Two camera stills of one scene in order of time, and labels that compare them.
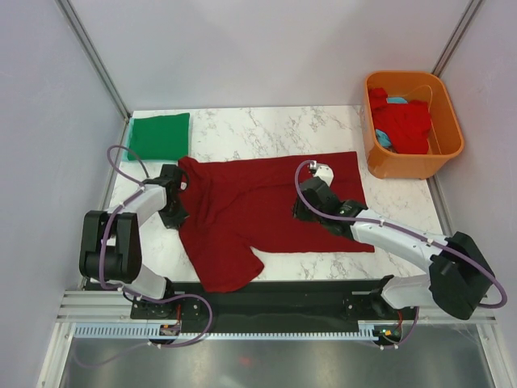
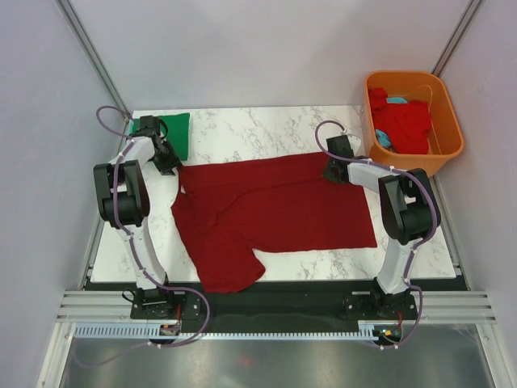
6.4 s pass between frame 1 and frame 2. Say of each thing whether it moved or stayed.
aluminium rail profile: stayed
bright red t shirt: stayed
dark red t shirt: stayed
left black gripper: moved
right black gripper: moved
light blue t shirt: stayed
